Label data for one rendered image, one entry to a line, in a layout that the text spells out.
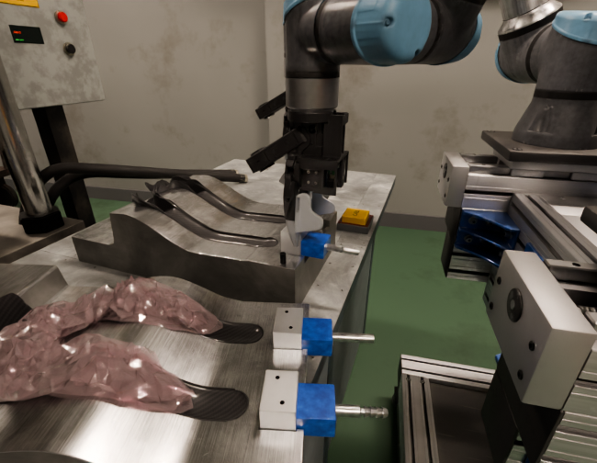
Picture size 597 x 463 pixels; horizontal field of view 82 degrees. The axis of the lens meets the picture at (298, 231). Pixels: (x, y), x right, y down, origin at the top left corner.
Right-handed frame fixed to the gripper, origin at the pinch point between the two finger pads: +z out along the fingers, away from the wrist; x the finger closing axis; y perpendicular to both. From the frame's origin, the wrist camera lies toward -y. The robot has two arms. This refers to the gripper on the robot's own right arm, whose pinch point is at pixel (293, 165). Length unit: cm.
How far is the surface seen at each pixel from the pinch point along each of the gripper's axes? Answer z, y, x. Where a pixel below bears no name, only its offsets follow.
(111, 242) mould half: 9.0, -25.6, -35.0
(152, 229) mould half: 3.6, -13.3, -36.0
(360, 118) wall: 13, -18, 178
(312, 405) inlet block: 8, 24, -56
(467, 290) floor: 95, 65, 108
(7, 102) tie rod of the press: -15, -60, -25
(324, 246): 3.9, 17.6, -30.9
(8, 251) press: 16, -58, -37
